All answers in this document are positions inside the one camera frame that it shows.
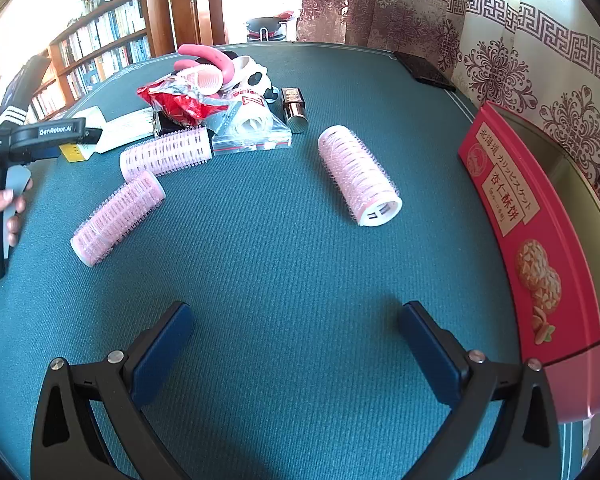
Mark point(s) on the green cloth desktop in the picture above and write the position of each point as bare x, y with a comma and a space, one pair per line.
280, 260

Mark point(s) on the pink hair roller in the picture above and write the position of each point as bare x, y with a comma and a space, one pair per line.
202, 80
165, 152
360, 177
115, 217

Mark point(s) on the panda toy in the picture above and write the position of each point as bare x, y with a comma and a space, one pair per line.
247, 75

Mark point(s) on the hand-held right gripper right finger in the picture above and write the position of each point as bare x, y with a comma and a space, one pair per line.
427, 355

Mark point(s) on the red foil packet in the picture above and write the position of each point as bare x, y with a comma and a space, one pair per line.
180, 102

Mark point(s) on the pink biscuit tin box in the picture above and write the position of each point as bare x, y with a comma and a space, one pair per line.
530, 240

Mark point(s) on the wooden bookshelf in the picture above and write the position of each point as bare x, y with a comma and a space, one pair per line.
100, 45

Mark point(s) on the clear zip bag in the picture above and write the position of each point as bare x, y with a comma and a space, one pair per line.
252, 125

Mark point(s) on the patterned curtain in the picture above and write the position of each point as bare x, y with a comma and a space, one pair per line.
505, 35

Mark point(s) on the small black case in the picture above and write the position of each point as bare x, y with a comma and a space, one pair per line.
162, 122

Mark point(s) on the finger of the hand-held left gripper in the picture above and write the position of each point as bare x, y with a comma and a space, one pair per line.
94, 134

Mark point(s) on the wooden door frame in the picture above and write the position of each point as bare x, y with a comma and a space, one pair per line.
207, 0

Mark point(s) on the black gold lipstick tube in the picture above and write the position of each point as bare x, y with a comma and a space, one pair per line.
292, 107

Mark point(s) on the black phone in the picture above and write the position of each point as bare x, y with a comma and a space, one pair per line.
425, 70

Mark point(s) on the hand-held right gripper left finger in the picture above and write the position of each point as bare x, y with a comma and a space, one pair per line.
162, 355

